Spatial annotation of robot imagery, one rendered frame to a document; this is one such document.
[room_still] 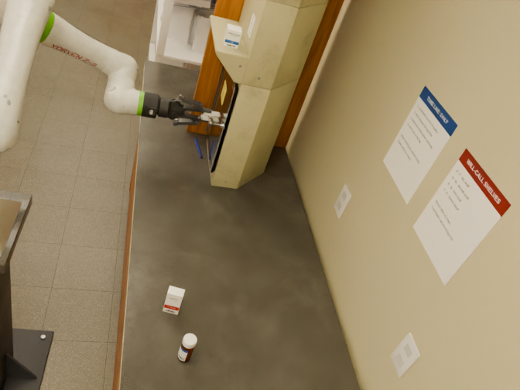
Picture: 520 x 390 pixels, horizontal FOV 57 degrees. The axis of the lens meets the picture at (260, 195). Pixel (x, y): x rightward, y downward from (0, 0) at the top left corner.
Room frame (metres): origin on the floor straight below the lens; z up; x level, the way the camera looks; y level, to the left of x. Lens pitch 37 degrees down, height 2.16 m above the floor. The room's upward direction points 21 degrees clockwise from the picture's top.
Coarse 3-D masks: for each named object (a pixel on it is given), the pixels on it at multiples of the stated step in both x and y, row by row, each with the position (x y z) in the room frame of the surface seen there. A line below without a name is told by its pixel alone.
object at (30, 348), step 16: (0, 288) 0.96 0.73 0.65; (0, 304) 0.95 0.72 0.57; (0, 320) 0.94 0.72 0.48; (0, 336) 0.93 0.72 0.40; (16, 336) 1.16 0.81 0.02; (32, 336) 1.19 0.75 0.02; (48, 336) 1.22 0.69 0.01; (0, 352) 0.92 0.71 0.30; (16, 352) 1.09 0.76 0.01; (32, 352) 1.12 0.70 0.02; (48, 352) 1.14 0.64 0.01; (0, 368) 0.91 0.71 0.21; (16, 368) 0.99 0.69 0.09; (32, 368) 1.05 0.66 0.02; (0, 384) 0.90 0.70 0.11; (16, 384) 0.96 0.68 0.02; (32, 384) 0.99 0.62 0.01
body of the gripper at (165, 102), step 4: (160, 100) 1.55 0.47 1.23; (164, 100) 1.56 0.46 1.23; (168, 100) 1.57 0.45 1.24; (172, 100) 1.58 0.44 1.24; (160, 104) 1.54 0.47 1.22; (164, 104) 1.54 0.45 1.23; (168, 104) 1.55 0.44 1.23; (172, 104) 1.57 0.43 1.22; (176, 104) 1.58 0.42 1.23; (180, 104) 1.58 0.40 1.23; (160, 108) 1.53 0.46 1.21; (164, 108) 1.54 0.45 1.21; (168, 108) 1.54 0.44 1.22; (172, 108) 1.57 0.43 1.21; (160, 112) 1.53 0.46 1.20; (164, 112) 1.53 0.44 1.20; (168, 112) 1.54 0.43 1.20; (172, 112) 1.57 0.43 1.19; (176, 112) 1.58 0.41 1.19; (180, 112) 1.58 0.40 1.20; (160, 116) 1.54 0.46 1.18; (164, 116) 1.54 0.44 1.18; (168, 116) 1.57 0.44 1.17; (172, 116) 1.57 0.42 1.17
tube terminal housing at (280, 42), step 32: (256, 0) 1.68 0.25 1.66; (256, 32) 1.56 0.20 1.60; (288, 32) 1.59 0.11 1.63; (256, 64) 1.57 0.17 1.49; (288, 64) 1.65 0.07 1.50; (256, 96) 1.58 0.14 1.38; (288, 96) 1.74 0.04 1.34; (256, 128) 1.59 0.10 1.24; (224, 160) 1.56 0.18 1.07; (256, 160) 1.67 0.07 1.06
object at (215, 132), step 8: (224, 72) 1.80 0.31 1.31; (224, 80) 1.76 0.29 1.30; (232, 80) 1.63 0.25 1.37; (232, 88) 1.60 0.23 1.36; (224, 96) 1.68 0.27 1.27; (232, 96) 1.56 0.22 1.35; (216, 104) 1.79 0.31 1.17; (224, 104) 1.64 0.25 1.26; (232, 104) 1.56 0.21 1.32; (224, 112) 1.61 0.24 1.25; (224, 120) 1.58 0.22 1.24; (208, 128) 1.82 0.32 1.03; (216, 128) 1.67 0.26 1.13; (224, 128) 1.56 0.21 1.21; (208, 136) 1.78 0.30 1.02; (216, 136) 1.64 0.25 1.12; (208, 144) 1.73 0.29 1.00; (216, 144) 1.60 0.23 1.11; (208, 152) 1.69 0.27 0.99; (216, 152) 1.56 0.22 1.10; (216, 160) 1.56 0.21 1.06
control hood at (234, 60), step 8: (216, 16) 1.81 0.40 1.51; (216, 24) 1.74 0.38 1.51; (224, 24) 1.77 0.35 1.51; (232, 24) 1.80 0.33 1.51; (216, 32) 1.66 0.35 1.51; (224, 32) 1.69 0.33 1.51; (216, 40) 1.59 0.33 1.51; (240, 40) 1.67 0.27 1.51; (216, 48) 1.54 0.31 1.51; (224, 48) 1.56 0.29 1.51; (232, 48) 1.58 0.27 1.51; (240, 48) 1.61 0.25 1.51; (224, 56) 1.52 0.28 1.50; (232, 56) 1.53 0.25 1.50; (240, 56) 1.55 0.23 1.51; (224, 64) 1.53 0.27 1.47; (232, 64) 1.54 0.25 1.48; (240, 64) 1.55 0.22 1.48; (232, 72) 1.54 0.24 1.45; (240, 72) 1.55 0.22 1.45; (240, 80) 1.55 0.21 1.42
